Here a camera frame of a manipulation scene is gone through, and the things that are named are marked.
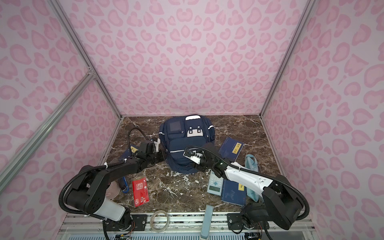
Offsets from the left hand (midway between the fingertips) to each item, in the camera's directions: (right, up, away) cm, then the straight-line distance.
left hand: (170, 151), depth 91 cm
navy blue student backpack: (+2, +10, +13) cm, 16 cm away
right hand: (+14, -1, -8) cm, 16 cm away
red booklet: (-16, -21, -7) cm, 27 cm away
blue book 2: (-31, -3, +7) cm, 32 cm away
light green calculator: (+26, -17, -7) cm, 32 cm away
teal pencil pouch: (+47, -6, -5) cm, 48 cm away
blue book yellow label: (+38, 0, +7) cm, 39 cm away
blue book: (+36, -21, -9) cm, 43 cm away
